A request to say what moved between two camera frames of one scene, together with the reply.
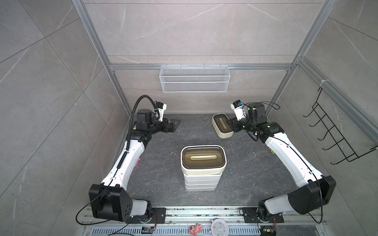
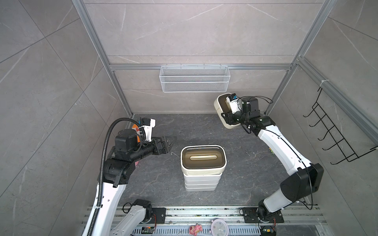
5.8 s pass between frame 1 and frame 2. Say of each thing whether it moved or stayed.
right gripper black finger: moved
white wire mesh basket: stayed
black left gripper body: moved
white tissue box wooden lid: stayed
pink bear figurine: stayed
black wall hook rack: stayed
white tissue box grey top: stayed
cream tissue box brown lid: moved
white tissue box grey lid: stayed
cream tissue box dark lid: stayed
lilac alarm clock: stayed
